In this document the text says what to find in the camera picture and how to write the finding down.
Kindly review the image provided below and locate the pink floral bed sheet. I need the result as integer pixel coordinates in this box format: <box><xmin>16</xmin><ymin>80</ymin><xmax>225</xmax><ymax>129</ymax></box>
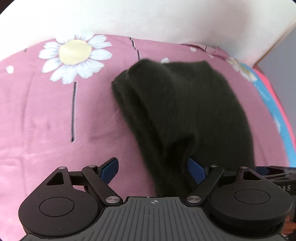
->
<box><xmin>1</xmin><ymin>35</ymin><xmax>295</xmax><ymax>240</ymax></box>

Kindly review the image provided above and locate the black knit garment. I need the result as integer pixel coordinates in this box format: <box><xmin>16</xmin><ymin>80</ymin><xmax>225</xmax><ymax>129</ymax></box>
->
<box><xmin>111</xmin><ymin>59</ymin><xmax>255</xmax><ymax>197</ymax></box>

